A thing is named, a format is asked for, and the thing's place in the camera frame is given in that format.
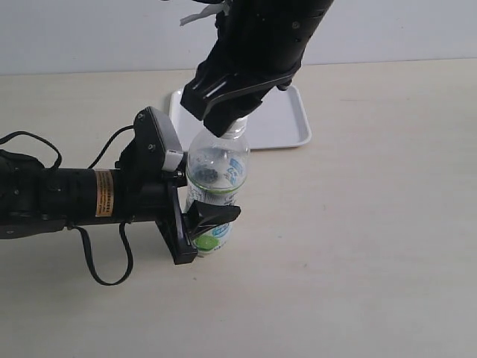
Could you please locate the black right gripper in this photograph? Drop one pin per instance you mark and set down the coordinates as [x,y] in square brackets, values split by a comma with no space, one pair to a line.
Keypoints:
[237,74]

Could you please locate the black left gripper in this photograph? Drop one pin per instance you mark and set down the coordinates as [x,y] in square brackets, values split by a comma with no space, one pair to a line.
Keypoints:
[145,190]

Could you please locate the white bottle cap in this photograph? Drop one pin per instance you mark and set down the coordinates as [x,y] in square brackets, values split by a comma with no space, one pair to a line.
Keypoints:
[239,124]

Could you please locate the clear plastic drink bottle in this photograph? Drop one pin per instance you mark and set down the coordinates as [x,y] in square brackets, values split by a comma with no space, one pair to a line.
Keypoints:
[216,167]

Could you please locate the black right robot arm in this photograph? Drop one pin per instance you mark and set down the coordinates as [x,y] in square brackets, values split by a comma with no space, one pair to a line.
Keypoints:
[250,16]

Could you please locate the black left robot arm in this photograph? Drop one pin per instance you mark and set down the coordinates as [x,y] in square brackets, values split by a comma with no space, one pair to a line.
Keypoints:
[36,199]

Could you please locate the white plastic tray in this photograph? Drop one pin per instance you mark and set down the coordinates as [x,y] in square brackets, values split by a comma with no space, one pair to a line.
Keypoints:
[280,122]

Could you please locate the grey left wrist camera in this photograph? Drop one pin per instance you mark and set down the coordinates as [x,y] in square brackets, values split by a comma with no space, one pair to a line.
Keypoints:
[164,143]

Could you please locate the white cable tie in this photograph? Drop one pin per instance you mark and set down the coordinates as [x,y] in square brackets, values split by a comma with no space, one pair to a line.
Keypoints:
[212,8]

